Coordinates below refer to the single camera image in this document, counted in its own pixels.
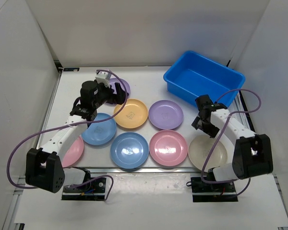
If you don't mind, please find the cream white plate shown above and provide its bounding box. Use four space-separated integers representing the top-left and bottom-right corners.
188 135 228 173

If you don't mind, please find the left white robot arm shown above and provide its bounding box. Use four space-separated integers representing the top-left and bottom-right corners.
25 80 128 193

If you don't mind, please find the pink plate left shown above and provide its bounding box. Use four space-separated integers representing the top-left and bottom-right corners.
62 136 84 168

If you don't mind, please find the small black label sticker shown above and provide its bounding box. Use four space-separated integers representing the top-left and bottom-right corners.
63 68 80 72

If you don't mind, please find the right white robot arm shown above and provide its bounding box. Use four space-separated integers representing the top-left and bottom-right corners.
192 94 273 192

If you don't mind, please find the blue plastic bin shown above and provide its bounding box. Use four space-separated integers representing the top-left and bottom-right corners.
163 51 245 107

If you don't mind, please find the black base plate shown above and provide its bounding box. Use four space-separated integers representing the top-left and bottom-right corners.
186 177 238 203
61 167 114 201

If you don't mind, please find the purple plate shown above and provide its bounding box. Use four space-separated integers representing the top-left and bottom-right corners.
148 100 184 130
109 78 131 97

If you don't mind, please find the pink plate front right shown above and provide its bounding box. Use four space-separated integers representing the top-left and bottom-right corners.
149 130 188 167

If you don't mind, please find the orange plate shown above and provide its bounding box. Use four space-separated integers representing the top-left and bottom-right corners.
114 99 148 129

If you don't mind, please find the pink plate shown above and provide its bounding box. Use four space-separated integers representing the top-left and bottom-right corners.
62 136 84 168
149 130 188 167

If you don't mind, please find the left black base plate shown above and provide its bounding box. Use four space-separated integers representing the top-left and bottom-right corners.
61 167 114 201

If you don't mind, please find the blue plate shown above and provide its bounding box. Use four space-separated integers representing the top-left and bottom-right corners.
110 132 149 170
82 118 117 146

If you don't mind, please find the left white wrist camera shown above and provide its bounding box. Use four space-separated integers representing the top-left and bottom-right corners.
96 70 111 88

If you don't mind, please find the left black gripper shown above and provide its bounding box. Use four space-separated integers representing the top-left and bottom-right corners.
92 81 128 109

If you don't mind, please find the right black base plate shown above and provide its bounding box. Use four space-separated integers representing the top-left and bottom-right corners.
186 177 238 203

